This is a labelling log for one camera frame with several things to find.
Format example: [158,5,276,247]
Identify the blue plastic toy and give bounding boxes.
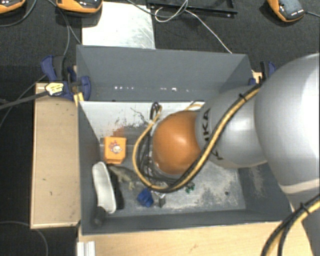
[136,188,154,208]

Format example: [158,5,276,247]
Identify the grey-green toy lizard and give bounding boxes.
[109,165,136,190]

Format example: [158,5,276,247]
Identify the orange printed box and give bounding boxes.
[102,136,128,165]

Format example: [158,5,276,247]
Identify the pale wood flat board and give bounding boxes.
[29,82,82,230]

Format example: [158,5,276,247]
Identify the grey metal bin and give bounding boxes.
[75,44,294,236]

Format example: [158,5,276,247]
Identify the white oval brush black handle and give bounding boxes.
[91,161,118,228]

